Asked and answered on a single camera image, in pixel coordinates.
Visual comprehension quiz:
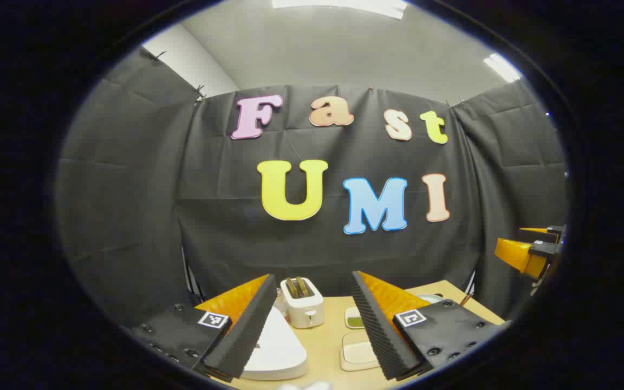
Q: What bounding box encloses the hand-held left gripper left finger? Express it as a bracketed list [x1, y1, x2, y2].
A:
[128, 274, 278, 382]

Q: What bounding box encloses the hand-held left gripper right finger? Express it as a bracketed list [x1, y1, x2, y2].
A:
[351, 271, 508, 381]

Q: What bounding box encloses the white rice cooker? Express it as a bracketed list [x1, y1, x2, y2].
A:
[242, 306, 308, 381]

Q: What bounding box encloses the clear plastic container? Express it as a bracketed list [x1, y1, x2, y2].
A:
[340, 330, 383, 372]

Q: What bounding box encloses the white divided bean dish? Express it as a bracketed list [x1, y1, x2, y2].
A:
[344, 307, 367, 330]

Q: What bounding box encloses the white toaster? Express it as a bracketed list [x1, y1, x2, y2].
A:
[281, 277, 325, 329]

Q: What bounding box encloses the black backdrop cloth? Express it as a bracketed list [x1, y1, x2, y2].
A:
[55, 46, 568, 326]

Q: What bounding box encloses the ceiling light panel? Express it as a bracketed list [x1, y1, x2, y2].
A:
[484, 53, 523, 83]
[271, 0, 407, 20]

